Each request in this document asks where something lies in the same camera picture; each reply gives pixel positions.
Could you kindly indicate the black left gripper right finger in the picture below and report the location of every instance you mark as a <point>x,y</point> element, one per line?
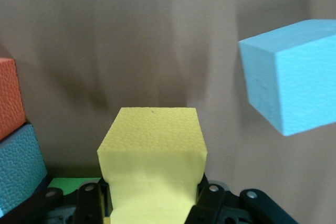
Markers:
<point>223,205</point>

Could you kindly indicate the blue foam cube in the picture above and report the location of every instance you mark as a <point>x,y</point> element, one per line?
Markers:
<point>18,166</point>
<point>302,82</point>

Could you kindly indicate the green foam cube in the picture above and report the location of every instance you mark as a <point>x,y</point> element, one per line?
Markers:
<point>68,184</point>

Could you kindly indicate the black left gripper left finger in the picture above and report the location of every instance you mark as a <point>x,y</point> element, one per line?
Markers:
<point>84,205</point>

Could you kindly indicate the orange foam cube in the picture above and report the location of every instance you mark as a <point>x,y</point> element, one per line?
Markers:
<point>9,98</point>

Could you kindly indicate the yellow foam cube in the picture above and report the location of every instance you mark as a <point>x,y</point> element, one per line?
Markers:
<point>155,140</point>

